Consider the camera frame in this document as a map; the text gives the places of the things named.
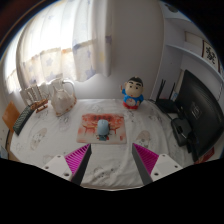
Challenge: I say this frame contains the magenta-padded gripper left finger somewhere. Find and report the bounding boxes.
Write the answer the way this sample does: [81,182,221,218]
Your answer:
[41,143,93,186]

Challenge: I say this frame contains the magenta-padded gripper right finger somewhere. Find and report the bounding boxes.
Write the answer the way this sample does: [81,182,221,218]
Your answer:
[131,142,184,186]

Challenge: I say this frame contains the light blue computer mouse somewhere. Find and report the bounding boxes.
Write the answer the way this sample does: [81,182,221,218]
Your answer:
[96,119,111,137]

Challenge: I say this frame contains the red printed mouse pad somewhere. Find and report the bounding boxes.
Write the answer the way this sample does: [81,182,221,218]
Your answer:
[76,113,128,145]

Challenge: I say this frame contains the white printed tablecloth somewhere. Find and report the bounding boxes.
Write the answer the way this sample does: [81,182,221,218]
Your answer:
[9,98,201,189]

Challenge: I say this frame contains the black desktop device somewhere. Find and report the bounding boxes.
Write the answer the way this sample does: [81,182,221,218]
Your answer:
[170,117,193,148]

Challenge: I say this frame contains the black computer keyboard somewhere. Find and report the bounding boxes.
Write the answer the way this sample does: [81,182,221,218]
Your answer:
[12,104,36,136]

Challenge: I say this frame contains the black router with antennas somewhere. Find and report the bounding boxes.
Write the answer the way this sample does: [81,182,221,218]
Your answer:
[154,78,179,114]

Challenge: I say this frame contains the large white conch shell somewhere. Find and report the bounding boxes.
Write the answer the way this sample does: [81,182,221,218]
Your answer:
[50,87,78,117]

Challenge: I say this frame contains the wooden model sailing ship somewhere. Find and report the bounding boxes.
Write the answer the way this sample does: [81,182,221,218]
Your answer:
[24,84,49,114]

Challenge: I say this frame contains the black computer monitor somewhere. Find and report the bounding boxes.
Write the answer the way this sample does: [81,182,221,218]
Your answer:
[174,69,224,163]

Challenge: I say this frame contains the wooden chair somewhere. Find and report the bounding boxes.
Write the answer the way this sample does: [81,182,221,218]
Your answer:
[1,100,21,133]

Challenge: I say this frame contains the cartoon boy figurine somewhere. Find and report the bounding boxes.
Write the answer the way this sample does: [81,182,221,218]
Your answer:
[120,76,145,110]

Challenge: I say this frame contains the white star-print curtain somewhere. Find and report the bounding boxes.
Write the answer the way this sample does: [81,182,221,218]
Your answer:
[3,0,113,94]

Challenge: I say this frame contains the white wall shelf unit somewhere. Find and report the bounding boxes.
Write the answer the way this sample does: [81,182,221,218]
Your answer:
[149,3,224,101]

